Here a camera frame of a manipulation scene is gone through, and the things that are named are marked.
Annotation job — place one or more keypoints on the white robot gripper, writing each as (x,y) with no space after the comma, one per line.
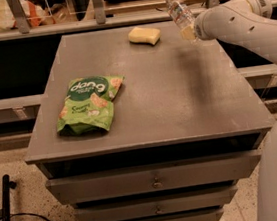
(201,27)

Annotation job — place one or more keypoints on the clear plastic water bottle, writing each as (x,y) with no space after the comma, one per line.
(180,13)

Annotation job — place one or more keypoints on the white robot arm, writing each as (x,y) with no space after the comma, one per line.
(246,23)

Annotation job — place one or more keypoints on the yellow sponge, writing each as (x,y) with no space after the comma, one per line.
(144,35)

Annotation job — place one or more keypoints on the grey metal drawer cabinet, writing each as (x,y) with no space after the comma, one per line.
(178,101)

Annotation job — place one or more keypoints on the green dang snack bag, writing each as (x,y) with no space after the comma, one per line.
(88,105)

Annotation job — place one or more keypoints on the top grey drawer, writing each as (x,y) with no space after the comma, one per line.
(153,177)

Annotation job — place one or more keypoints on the grey metal railing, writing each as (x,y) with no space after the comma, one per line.
(99,13)

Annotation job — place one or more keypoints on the middle grey drawer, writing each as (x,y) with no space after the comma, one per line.
(155,206)

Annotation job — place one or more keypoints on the black stand pole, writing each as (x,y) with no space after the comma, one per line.
(7,186)

